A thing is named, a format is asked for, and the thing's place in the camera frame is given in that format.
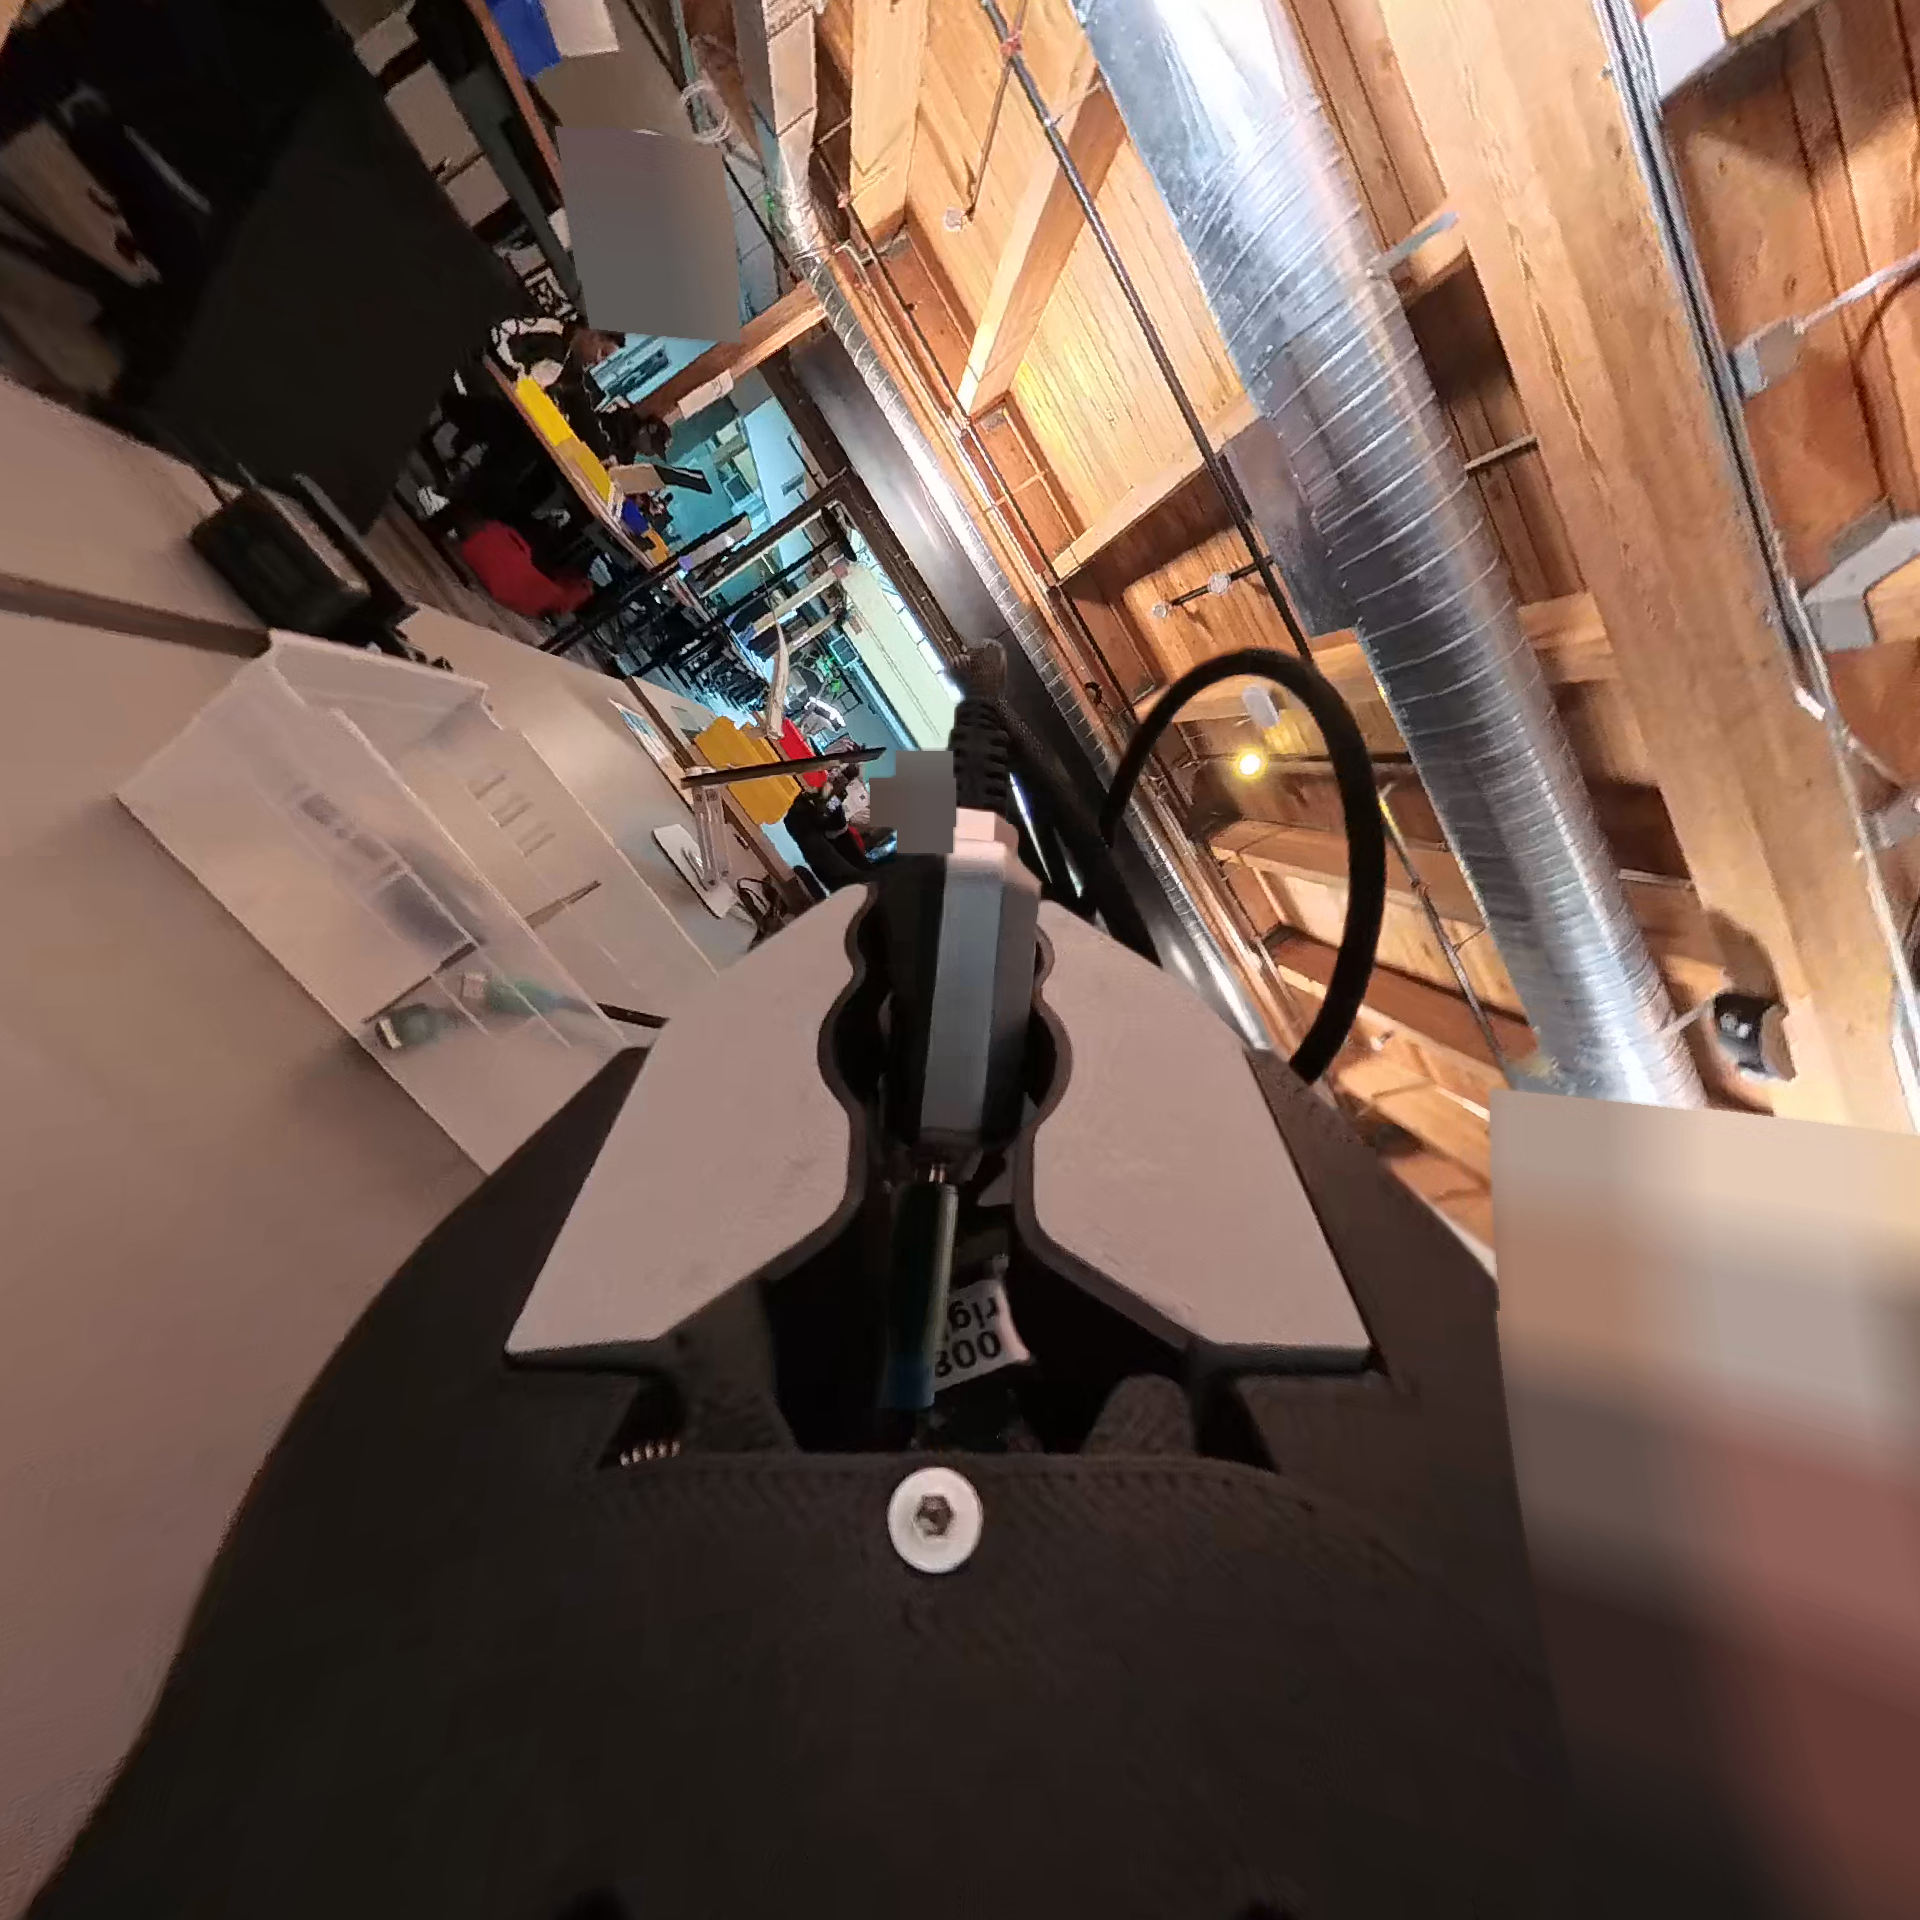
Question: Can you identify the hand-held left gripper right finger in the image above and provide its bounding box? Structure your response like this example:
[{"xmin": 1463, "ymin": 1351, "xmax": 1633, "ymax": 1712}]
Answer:
[{"xmin": 1017, "ymin": 907, "xmax": 1374, "ymax": 1374}]

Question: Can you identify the black power adapter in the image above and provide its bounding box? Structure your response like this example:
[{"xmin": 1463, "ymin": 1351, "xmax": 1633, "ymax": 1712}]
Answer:
[{"xmin": 191, "ymin": 479, "xmax": 412, "ymax": 648}]

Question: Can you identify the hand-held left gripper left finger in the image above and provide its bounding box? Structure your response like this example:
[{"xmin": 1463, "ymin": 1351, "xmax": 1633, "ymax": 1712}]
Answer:
[{"xmin": 507, "ymin": 884, "xmax": 887, "ymax": 1366}]

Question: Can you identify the thick black switch cable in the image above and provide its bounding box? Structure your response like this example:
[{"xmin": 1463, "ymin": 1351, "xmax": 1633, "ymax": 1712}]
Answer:
[{"xmin": 946, "ymin": 641, "xmax": 1386, "ymax": 1085}]

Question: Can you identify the red storage bin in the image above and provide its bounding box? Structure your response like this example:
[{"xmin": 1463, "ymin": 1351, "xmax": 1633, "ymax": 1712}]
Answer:
[{"xmin": 458, "ymin": 518, "xmax": 593, "ymax": 617}]

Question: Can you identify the silver ceiling ductwork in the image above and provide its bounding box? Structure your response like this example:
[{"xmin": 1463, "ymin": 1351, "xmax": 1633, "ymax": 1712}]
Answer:
[{"xmin": 1074, "ymin": 0, "xmax": 1705, "ymax": 1111}]

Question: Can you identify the silver black hdmi switch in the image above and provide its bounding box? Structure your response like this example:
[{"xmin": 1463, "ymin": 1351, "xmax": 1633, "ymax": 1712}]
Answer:
[{"xmin": 876, "ymin": 808, "xmax": 1046, "ymax": 1142}]

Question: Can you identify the clear plastic bin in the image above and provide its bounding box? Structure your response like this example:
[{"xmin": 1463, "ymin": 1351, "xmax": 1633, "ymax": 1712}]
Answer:
[{"xmin": 118, "ymin": 628, "xmax": 723, "ymax": 1175}]

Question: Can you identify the yellow storage bin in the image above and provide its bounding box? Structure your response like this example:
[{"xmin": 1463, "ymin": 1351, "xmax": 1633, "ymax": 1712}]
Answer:
[{"xmin": 516, "ymin": 376, "xmax": 616, "ymax": 504}]

